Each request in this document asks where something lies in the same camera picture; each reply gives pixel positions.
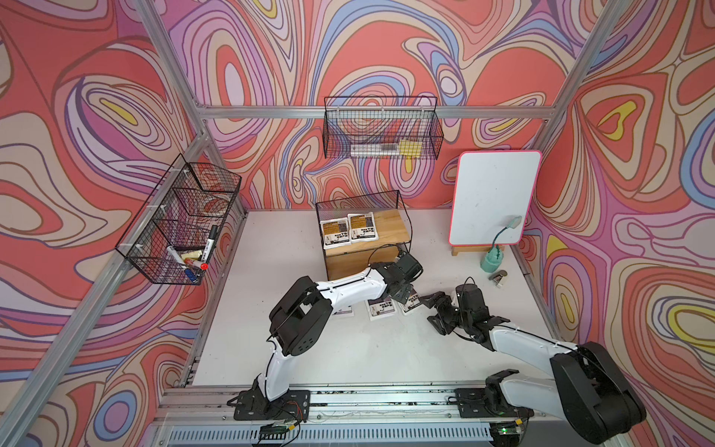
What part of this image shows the pink framed whiteboard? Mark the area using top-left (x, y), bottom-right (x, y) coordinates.
top-left (449, 150), bottom-right (542, 248)

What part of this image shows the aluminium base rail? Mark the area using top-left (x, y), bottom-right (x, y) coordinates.
top-left (144, 382), bottom-right (584, 446)

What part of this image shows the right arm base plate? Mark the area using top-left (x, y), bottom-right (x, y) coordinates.
top-left (448, 387), bottom-right (534, 419)

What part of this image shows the black wire wall basket rear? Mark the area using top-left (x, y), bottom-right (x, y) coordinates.
top-left (322, 94), bottom-right (444, 159)

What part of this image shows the black wire wall basket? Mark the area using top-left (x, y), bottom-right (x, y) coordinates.
top-left (322, 94), bottom-right (444, 159)
top-left (115, 155), bottom-right (242, 286)

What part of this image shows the wooden whiteboard easel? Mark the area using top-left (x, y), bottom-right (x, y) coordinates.
top-left (451, 245), bottom-right (492, 256)

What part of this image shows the black wire wooden shelf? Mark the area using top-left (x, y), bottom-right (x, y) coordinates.
top-left (315, 190), bottom-right (413, 280)

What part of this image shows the whiteboard eraser in basket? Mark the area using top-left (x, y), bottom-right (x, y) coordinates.
top-left (166, 246), bottom-right (204, 268)

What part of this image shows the clear ruler box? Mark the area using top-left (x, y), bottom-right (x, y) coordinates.
top-left (349, 143), bottom-right (400, 158)

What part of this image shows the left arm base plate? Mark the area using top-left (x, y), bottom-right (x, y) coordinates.
top-left (226, 389), bottom-right (311, 422)

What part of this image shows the olive metal clip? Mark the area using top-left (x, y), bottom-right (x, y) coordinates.
top-left (489, 270), bottom-right (508, 288)

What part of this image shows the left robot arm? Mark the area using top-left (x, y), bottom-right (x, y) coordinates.
top-left (257, 251), bottom-right (424, 402)

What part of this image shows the purple coffee bag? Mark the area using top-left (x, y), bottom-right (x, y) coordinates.
top-left (333, 305), bottom-right (355, 317)
top-left (366, 297), bottom-right (397, 320)

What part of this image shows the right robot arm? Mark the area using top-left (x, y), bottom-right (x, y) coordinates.
top-left (419, 283), bottom-right (647, 444)

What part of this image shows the black whiteboard marker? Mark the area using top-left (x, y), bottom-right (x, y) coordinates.
top-left (200, 225), bottom-right (219, 270)

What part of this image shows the yellow sponge in basket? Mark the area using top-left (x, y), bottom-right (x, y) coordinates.
top-left (398, 139), bottom-right (423, 158)

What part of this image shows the blue capped marker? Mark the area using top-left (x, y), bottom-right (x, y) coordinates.
top-left (182, 268), bottom-right (198, 283)

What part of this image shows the yellow coffee bag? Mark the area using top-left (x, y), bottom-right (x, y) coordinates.
top-left (320, 217), bottom-right (351, 250)
top-left (398, 290), bottom-right (422, 315)
top-left (347, 212), bottom-right (379, 243)

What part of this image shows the black wire wall basket left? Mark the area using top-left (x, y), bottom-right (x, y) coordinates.
top-left (115, 155), bottom-right (242, 286)

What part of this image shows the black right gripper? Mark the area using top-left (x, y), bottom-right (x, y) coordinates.
top-left (419, 291), bottom-right (471, 335)

